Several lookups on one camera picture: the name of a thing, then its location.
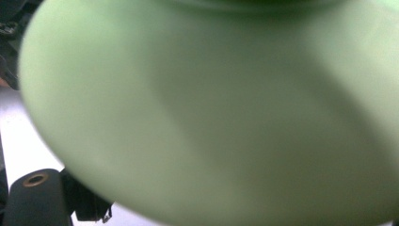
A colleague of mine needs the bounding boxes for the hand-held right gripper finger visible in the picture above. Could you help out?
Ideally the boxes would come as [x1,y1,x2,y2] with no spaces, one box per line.
[60,169,113,224]

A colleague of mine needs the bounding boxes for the green pump bottle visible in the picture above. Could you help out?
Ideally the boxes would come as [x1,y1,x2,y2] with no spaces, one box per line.
[17,0,399,226]

